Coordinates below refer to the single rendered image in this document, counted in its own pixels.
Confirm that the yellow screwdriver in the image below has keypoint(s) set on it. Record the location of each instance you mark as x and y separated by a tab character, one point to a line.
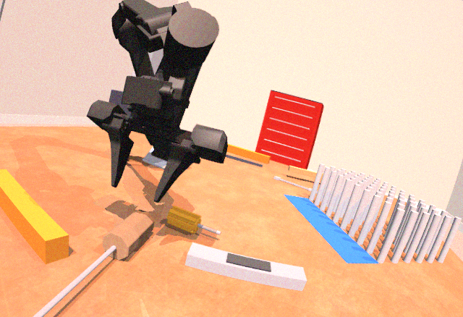
187	220

